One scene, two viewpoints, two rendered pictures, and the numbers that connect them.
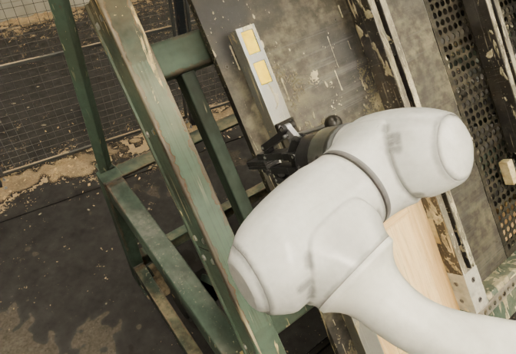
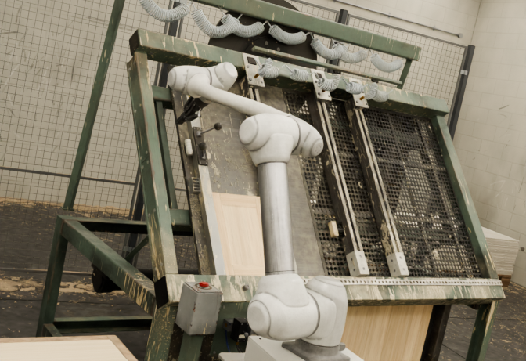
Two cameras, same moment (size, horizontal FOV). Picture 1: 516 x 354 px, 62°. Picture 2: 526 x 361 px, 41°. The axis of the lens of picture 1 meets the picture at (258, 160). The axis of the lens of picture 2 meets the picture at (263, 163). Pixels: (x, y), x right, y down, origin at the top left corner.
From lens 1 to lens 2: 264 cm
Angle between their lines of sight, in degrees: 36
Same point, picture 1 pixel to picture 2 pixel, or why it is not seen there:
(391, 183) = (213, 73)
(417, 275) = (254, 240)
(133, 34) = (145, 70)
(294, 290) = (181, 74)
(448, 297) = not seen: hidden behind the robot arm
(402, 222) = (251, 209)
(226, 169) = (163, 143)
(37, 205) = not seen: outside the picture
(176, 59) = (156, 93)
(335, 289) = (191, 77)
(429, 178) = (221, 71)
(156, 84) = (147, 88)
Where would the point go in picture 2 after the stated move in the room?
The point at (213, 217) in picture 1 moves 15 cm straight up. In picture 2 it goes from (154, 142) to (160, 108)
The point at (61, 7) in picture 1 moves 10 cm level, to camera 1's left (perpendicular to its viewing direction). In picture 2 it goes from (99, 83) to (81, 79)
